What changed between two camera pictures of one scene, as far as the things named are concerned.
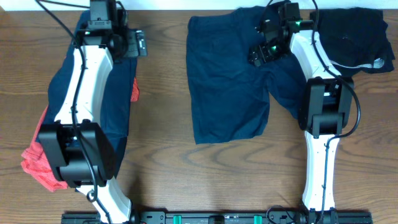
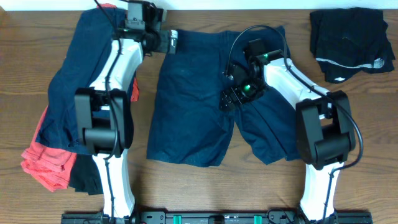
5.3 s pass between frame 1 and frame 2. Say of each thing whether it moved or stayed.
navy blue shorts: moved
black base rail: stayed
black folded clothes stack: stayed
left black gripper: moved
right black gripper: moved
